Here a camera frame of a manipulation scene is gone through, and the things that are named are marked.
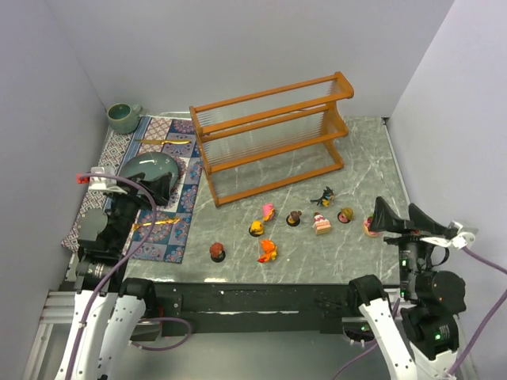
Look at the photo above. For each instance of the straw hat figurine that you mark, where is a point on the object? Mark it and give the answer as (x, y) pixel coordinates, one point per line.
(345, 215)

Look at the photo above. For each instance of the orange dragon toy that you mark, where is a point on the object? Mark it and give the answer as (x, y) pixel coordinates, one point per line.
(269, 251)

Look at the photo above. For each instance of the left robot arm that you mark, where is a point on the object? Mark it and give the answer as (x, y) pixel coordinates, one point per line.
(107, 306)

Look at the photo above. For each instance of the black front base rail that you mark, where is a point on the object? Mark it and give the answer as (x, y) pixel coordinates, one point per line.
(255, 307)

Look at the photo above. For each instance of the brown-haired figurine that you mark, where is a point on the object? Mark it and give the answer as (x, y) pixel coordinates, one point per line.
(293, 219)

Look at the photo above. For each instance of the gold fork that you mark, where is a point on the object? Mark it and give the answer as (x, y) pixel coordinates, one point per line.
(168, 221)

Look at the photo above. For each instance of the gold knife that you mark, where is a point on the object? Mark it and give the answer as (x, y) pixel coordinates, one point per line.
(162, 141)

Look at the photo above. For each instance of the black yellow spiky figurine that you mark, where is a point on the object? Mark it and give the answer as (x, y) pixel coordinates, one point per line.
(326, 197)

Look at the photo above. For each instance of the teal ceramic plate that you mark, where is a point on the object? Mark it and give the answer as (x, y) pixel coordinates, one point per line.
(153, 165)

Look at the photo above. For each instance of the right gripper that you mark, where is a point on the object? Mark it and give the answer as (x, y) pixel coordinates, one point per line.
(406, 232)

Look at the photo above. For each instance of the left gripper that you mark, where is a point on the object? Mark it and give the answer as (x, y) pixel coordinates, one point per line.
(139, 191)

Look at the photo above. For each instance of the yellow-haired figurine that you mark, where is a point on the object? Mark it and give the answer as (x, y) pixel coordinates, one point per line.
(256, 228)

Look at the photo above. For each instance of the patterned blue placemat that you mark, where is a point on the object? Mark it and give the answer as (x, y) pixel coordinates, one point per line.
(163, 242)

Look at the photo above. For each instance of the orange wooden three-tier shelf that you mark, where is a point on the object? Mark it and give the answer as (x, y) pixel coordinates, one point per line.
(228, 143)

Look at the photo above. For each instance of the green ceramic mug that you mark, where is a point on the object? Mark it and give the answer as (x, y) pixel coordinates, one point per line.
(124, 118)

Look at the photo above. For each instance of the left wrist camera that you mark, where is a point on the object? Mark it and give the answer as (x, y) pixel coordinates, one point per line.
(98, 184)

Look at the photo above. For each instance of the pink donut strawberry toy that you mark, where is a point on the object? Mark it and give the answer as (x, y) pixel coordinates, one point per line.
(367, 227)

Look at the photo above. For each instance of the pink bear sunflower toy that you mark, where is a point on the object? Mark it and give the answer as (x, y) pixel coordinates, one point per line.
(268, 212)

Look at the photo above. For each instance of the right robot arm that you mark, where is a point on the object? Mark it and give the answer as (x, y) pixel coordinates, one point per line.
(427, 346)

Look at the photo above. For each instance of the red-haired figurine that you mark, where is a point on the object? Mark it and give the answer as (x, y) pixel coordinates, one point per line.
(217, 252)

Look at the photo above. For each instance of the strawberry cake slice toy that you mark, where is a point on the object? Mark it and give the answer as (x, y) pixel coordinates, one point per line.
(321, 224)

